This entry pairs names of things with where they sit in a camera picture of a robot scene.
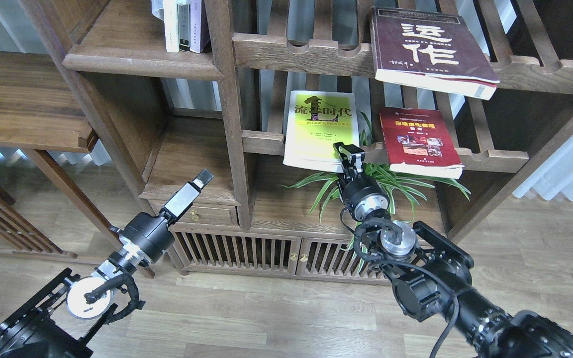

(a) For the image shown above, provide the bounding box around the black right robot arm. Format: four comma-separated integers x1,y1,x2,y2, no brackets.
334,142,573,358

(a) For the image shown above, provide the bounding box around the dark grey upright book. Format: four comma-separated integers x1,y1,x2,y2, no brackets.
177,0,191,51

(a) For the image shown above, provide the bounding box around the wooden side table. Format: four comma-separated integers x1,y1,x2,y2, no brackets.
0,49,157,278

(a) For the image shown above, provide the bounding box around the green spider plant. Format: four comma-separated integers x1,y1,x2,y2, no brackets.
281,110,472,271

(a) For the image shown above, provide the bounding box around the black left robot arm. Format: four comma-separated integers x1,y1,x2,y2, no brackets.
0,170,214,358

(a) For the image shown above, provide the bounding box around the lilac upright book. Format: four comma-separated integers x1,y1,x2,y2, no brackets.
189,0,210,54

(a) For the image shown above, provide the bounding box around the yellow green book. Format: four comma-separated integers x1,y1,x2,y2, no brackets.
284,90,359,173

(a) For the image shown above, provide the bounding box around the dark maroon large book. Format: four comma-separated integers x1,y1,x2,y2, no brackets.
371,7,499,100

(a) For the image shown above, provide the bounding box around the white upright book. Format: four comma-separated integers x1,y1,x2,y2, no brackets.
162,0,180,53

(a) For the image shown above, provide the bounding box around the wooden bookshelf unit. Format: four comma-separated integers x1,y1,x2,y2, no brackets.
21,0,573,283

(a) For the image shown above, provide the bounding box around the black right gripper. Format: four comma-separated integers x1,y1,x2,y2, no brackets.
333,141,391,222

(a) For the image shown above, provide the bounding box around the brass drawer knob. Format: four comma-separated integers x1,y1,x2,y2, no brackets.
190,210,200,222

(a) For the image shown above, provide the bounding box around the red paperback book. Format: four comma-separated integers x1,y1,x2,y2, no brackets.
379,107,464,179

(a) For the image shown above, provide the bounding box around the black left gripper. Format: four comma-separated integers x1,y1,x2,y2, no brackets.
110,169,214,264

